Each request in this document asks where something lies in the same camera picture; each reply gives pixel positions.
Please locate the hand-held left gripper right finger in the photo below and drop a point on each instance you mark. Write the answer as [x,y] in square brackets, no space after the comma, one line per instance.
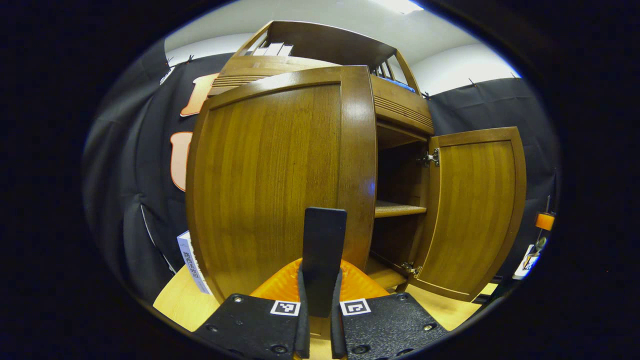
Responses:
[337,320]

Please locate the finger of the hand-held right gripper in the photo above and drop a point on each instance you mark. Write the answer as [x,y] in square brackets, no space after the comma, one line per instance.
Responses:
[545,221]

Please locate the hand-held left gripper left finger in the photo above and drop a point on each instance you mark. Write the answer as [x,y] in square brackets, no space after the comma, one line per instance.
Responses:
[303,320]

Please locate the wooden shoe cabinet door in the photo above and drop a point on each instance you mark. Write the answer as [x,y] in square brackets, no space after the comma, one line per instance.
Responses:
[260,175]
[475,210]

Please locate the wooden double-door shoe cabinet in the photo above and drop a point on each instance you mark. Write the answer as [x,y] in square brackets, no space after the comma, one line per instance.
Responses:
[325,42]

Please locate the white printed box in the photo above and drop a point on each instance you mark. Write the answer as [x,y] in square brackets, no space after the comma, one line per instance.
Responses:
[192,260]

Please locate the black backdrop cloth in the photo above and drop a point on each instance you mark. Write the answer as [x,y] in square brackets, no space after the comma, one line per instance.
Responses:
[130,175]

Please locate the ceiling light panel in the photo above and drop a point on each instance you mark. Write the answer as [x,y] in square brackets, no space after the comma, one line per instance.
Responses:
[400,5]

